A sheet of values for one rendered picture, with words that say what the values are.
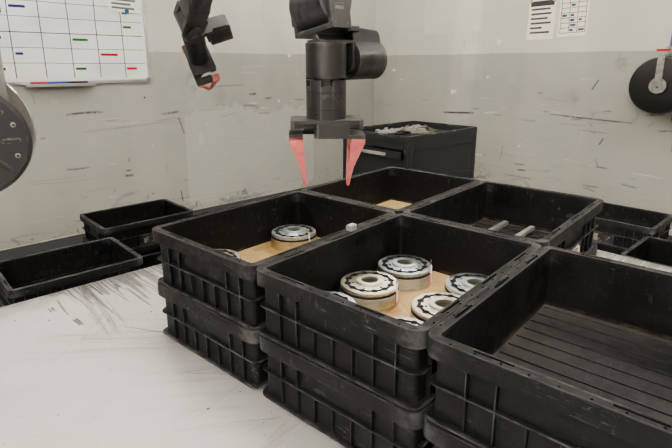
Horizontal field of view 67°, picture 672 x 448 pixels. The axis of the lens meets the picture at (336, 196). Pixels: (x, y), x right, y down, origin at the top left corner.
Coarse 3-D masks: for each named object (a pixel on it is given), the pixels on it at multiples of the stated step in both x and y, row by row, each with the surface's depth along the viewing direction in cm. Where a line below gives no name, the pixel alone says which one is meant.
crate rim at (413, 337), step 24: (408, 216) 103; (336, 240) 89; (504, 240) 90; (264, 264) 78; (288, 288) 72; (312, 288) 70; (480, 288) 70; (336, 312) 66; (360, 312) 63; (384, 336) 61; (408, 336) 59
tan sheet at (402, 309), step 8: (432, 272) 100; (432, 280) 96; (440, 280) 96; (424, 288) 93; (432, 288) 93; (440, 288) 93; (400, 296) 90; (408, 296) 90; (416, 296) 90; (400, 304) 87; (408, 304) 87; (384, 312) 84; (392, 312) 84; (400, 312) 84; (408, 312) 84
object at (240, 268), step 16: (288, 192) 122; (304, 192) 122; (240, 208) 110; (368, 208) 109; (176, 224) 98; (160, 240) 93; (176, 240) 90; (320, 240) 89; (192, 256) 87; (208, 256) 84; (224, 256) 81; (272, 256) 81; (240, 272) 79; (256, 272) 78
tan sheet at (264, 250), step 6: (258, 246) 114; (264, 246) 114; (270, 246) 114; (240, 252) 111; (246, 252) 111; (252, 252) 111; (258, 252) 111; (264, 252) 111; (270, 252) 111; (276, 252) 111; (246, 258) 107; (252, 258) 107; (258, 258) 107; (264, 258) 107
